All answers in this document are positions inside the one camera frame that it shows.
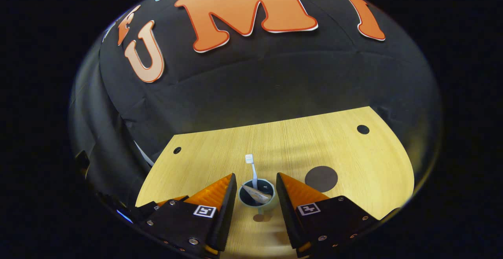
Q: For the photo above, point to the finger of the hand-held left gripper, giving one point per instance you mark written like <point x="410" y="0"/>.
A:
<point x="173" y="201"/>

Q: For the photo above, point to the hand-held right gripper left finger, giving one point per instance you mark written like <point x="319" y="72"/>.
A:
<point x="226" y="219"/>

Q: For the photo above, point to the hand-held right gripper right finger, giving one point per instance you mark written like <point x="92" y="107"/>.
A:
<point x="292" y="219"/>

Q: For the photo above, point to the white toothpaste tube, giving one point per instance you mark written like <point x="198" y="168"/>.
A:
<point x="257" y="196"/>

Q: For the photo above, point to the dark round coaster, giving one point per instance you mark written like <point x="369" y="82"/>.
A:
<point x="321" y="179"/>

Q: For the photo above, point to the white toothbrush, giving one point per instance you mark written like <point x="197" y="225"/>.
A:
<point x="254" y="170"/>

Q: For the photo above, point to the light wooden desktop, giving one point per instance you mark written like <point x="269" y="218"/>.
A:
<point x="298" y="149"/>

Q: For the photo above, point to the black backdrop cloth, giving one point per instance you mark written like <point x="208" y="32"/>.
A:
<point x="275" y="86"/>

